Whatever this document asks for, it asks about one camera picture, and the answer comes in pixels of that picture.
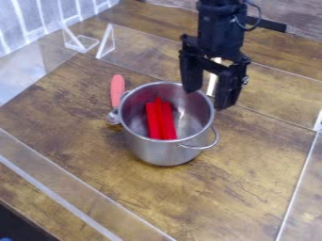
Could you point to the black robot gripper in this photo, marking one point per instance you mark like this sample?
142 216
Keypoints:
221 37

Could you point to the silver metal pot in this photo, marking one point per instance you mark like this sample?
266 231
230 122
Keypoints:
193 114

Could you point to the red rectangular block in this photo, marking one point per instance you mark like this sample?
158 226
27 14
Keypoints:
161 120

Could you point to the black strip on table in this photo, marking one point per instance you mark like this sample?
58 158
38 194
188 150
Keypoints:
268 24

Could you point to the clear acrylic barrier panel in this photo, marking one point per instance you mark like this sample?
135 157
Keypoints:
115 222

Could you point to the red handled metal spoon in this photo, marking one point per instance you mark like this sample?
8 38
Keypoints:
115 93

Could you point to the clear acrylic triangular bracket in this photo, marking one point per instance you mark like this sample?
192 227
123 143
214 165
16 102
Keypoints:
83 43

